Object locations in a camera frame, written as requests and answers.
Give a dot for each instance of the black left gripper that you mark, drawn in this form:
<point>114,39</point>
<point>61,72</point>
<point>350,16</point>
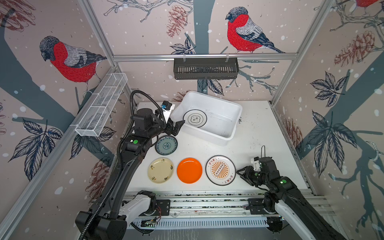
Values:
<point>169,130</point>

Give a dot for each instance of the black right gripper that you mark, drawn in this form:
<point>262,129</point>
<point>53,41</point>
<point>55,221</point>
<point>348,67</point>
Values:
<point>245,174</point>

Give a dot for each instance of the white plate orange sunburst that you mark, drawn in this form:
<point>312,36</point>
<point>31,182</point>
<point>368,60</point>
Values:
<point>220,170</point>

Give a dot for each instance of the green blue floral plate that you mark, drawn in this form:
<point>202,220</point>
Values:
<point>166,145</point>

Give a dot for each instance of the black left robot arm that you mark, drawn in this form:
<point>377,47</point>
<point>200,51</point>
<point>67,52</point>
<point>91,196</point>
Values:
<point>148,120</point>

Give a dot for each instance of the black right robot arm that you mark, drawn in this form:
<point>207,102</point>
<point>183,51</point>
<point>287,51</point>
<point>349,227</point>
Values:
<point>284,198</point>

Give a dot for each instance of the white plastic bin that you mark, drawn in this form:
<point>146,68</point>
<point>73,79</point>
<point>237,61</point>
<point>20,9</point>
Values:
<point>223,117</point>

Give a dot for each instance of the cream yellow plate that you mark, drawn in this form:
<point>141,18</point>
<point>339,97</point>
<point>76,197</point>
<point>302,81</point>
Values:
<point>160,170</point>

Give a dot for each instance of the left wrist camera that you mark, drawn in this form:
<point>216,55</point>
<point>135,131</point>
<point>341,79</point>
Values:
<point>166,106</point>

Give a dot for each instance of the black hanging wire basket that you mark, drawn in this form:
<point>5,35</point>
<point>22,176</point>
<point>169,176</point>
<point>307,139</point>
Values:
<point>206,69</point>

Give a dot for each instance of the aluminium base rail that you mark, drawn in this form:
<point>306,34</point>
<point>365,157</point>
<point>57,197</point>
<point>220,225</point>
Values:
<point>204,211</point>

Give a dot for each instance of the white wire mesh shelf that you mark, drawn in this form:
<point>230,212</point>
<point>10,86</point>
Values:
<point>94,120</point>

